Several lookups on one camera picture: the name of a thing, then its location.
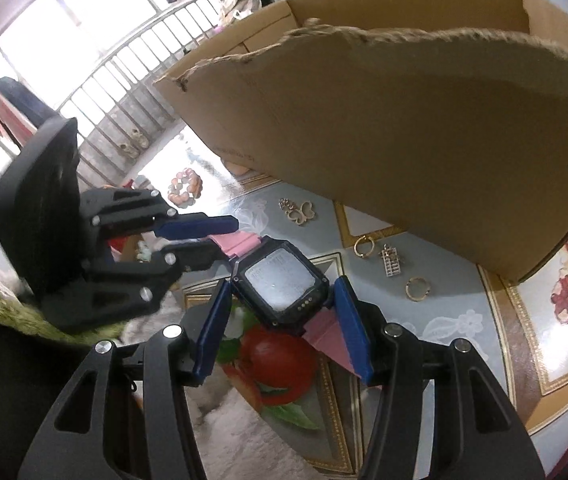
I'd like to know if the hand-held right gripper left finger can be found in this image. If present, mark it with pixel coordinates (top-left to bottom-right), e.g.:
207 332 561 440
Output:
18 279 235 480

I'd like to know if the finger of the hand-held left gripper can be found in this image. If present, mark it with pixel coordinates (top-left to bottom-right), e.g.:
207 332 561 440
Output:
80 187 239 242
38 239 231 335

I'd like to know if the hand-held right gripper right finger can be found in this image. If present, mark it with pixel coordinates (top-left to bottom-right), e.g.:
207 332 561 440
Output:
331 276 547 480

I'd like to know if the orange white bead bracelet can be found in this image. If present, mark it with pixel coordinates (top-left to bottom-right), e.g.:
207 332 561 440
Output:
168 169 205 207

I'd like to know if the gold abacus charm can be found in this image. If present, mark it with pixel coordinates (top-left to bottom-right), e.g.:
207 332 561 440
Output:
380 245 403 277

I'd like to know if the pink strap smart watch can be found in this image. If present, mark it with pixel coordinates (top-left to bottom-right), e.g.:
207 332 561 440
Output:
208 231 359 376

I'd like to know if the gold butterfly pendant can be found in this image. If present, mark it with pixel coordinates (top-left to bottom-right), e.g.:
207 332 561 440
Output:
286 201 317 226

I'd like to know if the brown cardboard box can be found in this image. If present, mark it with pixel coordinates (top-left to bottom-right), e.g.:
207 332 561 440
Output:
153 0 568 283

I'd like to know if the fruit printed tablecloth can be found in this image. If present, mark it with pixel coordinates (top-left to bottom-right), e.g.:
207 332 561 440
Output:
128 125 568 480

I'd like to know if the metal railing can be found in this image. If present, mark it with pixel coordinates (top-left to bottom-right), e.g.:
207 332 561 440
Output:
0 0 245 186

